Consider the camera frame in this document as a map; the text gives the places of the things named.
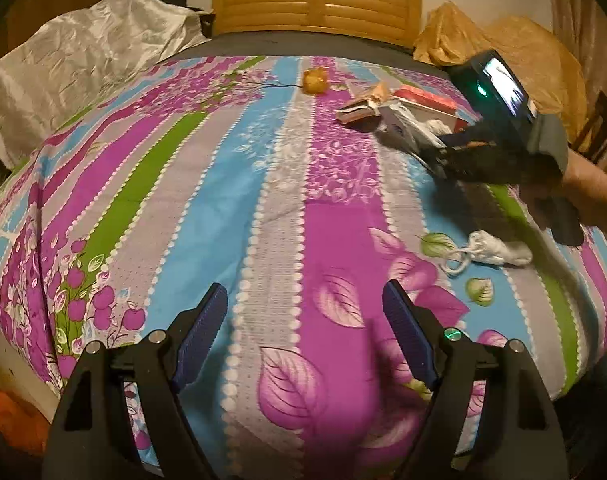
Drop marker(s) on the dark wooden chair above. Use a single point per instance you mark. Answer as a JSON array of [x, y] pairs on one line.
[[601, 130]]

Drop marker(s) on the wooden headboard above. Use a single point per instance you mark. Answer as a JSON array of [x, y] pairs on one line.
[[313, 5]]

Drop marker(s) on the flattened cardboard box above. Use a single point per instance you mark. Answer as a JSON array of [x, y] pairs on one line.
[[358, 112]]

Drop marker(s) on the tan paper packet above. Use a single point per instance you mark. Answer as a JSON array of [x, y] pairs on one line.
[[376, 91]]

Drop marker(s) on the pink tissue box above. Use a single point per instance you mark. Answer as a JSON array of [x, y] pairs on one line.
[[426, 99]]

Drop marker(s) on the person's right forearm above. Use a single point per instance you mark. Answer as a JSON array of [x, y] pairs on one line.
[[601, 195]]

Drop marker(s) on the small yellow toy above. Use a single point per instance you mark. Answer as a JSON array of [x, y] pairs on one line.
[[315, 81]]

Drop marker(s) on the orange cloth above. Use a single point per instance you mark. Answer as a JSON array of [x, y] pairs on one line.
[[11, 415]]

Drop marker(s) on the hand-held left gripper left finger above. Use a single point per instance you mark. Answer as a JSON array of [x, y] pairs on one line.
[[203, 332]]

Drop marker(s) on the white satin cover cloth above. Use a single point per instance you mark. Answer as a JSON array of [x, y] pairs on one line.
[[83, 55]]

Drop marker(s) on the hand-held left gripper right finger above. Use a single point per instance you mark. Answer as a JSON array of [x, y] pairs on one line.
[[408, 340]]

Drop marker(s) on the patterned curtain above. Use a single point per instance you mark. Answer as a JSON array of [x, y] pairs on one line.
[[593, 20]]

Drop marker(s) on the tan cover cloth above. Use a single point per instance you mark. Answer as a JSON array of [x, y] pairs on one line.
[[533, 50]]

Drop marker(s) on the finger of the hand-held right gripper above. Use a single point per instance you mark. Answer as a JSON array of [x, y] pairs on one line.
[[456, 139], [431, 164]]

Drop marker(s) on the striped floral bedsheet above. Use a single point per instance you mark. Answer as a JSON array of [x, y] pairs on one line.
[[208, 185]]

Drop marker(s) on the grey mattress sheet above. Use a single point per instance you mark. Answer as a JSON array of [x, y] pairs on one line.
[[283, 45]]

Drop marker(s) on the white and blue plastic packet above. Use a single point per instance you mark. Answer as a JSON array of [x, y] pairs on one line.
[[403, 127]]

